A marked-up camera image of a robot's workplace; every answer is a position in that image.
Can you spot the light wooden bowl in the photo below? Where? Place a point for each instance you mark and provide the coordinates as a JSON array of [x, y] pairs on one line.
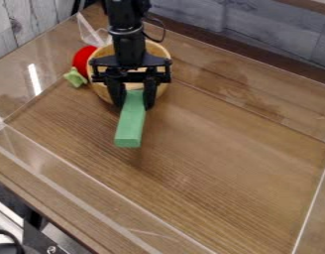
[[153, 49]]

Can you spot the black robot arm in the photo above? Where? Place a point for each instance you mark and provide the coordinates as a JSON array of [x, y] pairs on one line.
[[132, 64]]

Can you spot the green rectangular block stick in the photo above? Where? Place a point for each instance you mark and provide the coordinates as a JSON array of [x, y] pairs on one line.
[[130, 121]]

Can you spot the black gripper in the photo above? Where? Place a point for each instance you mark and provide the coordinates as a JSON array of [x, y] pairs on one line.
[[106, 70]]

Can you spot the black table clamp mount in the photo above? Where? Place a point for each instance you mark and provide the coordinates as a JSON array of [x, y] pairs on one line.
[[37, 242]]

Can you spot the red plush strawberry toy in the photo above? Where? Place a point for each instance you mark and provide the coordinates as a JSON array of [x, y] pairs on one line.
[[77, 76]]

